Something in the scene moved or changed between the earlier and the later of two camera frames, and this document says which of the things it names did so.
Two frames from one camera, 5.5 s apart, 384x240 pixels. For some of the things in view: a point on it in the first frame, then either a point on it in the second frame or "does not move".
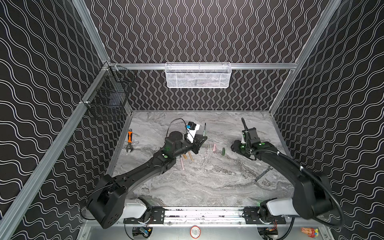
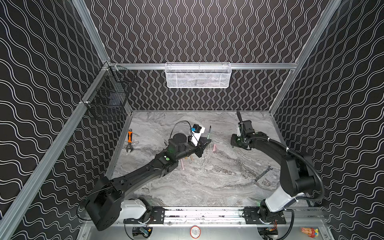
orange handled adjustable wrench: [130, 146] does not move
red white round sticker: [195, 232] does not move
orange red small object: [310, 231] does not move
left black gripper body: [199, 141] → [200, 147]
